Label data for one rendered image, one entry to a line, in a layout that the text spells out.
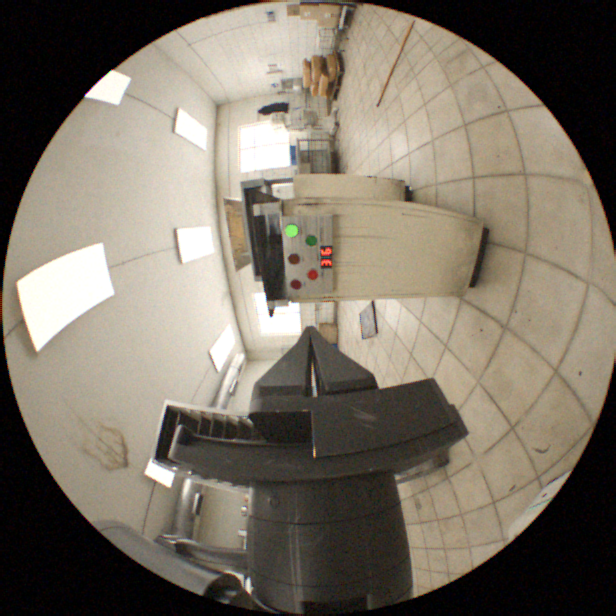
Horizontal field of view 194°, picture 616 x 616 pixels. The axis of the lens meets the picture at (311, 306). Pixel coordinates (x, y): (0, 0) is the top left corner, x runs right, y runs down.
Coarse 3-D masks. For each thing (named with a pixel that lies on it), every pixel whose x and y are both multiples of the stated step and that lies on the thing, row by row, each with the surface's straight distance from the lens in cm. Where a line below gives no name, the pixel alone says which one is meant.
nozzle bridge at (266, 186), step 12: (252, 180) 127; (264, 180) 127; (276, 180) 135; (288, 180) 134; (264, 192) 128; (252, 216) 135; (252, 228) 136; (252, 240) 134; (252, 252) 131; (252, 264) 133
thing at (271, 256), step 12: (252, 192) 52; (252, 204) 52; (264, 216) 59; (276, 216) 84; (264, 228) 58; (276, 228) 81; (264, 240) 56; (264, 252) 55; (276, 252) 76; (264, 264) 54; (276, 264) 74; (264, 276) 55; (276, 276) 72; (264, 288) 56
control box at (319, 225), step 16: (288, 224) 50; (304, 224) 50; (320, 224) 50; (288, 240) 50; (304, 240) 50; (320, 240) 50; (288, 256) 51; (304, 256) 51; (320, 256) 51; (288, 272) 53; (304, 272) 53; (320, 272) 53; (288, 288) 55; (304, 288) 55; (320, 288) 55
